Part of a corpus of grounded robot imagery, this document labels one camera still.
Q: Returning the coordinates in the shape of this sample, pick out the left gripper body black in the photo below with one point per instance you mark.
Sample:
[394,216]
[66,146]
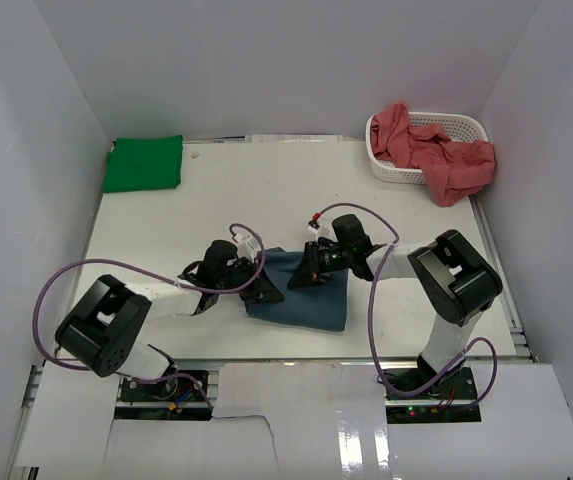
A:
[237,277]

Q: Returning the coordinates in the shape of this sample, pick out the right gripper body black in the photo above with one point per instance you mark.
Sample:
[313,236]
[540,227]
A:
[333,258]

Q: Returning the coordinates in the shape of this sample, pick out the blue t shirt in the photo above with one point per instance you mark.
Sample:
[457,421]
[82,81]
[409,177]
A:
[321,307]

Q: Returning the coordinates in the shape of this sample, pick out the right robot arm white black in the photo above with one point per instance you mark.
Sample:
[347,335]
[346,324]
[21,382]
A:
[458,282]

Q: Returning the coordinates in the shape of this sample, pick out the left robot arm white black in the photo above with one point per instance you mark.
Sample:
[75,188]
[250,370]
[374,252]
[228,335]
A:
[102,329]

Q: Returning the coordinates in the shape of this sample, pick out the folded green t shirt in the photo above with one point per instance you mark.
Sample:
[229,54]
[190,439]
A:
[143,164]

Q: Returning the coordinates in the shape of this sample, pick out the red t shirt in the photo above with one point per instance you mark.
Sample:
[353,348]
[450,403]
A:
[453,170]

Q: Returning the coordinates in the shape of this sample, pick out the white perforated plastic basket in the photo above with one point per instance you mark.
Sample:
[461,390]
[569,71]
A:
[458,127]

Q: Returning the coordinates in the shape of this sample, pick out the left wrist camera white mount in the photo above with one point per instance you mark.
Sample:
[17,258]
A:
[247,246]

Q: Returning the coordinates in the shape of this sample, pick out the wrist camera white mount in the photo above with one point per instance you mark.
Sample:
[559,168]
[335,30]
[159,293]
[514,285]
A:
[316,227]
[247,246]

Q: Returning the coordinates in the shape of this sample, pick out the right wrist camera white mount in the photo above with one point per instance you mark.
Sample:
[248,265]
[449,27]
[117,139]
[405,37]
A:
[316,227]

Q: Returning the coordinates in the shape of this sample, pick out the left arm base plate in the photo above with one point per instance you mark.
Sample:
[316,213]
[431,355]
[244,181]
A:
[176,400]

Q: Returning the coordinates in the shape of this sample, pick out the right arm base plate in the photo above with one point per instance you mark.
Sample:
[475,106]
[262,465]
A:
[445,403]

